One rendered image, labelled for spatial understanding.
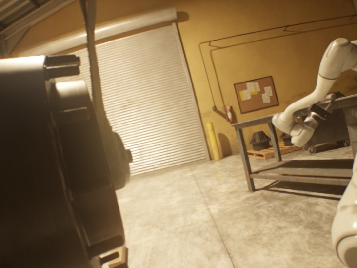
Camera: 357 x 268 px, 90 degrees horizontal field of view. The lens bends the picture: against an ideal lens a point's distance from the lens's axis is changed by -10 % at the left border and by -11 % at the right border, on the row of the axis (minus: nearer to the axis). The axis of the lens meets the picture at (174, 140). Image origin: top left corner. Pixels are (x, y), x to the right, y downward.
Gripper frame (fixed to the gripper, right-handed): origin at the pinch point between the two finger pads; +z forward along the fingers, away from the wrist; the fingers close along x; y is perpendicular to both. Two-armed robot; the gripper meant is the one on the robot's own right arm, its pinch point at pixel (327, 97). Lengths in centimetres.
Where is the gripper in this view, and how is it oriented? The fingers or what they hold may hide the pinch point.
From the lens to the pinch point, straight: 163.7
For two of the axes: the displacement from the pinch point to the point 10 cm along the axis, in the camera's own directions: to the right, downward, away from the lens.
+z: 4.8, -8.4, -2.4
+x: -8.2, -5.3, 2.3
